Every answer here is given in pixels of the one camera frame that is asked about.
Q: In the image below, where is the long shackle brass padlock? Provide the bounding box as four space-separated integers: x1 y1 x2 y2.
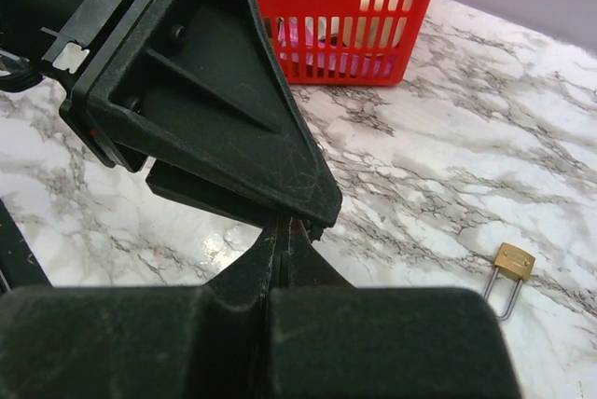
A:
482 242 536 322

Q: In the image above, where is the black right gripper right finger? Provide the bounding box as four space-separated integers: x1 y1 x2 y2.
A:
268 219 521 398

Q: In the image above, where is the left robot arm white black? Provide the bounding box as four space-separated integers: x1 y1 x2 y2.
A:
1 0 342 229

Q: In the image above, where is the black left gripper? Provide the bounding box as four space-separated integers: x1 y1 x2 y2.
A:
41 0 342 227

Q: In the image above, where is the black mounting base rail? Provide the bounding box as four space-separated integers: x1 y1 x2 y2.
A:
0 202 51 294

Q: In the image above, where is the red plastic basket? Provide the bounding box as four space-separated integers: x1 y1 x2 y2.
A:
257 0 431 87

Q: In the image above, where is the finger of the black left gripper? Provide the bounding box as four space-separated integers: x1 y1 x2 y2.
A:
146 159 280 227

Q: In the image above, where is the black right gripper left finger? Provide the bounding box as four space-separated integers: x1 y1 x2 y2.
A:
1 222 280 398

